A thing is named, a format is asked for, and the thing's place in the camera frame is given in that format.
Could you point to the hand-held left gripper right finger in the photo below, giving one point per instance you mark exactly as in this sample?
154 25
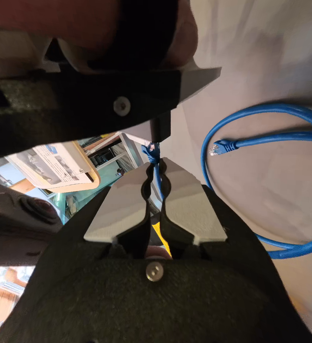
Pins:
193 211

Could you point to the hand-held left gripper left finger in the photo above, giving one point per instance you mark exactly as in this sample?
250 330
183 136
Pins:
118 211

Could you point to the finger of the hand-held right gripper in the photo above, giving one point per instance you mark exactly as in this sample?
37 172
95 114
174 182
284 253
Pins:
196 80

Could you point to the black network switch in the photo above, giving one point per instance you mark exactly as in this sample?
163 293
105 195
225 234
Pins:
161 128

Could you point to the person's left hand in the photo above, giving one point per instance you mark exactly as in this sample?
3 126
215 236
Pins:
157 252

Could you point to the person's right hand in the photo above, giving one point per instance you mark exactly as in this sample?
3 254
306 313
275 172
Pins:
65 16

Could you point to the white document stand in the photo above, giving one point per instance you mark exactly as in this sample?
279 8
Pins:
65 188

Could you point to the printed instruction sheet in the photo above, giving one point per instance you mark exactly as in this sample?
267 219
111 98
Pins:
51 166

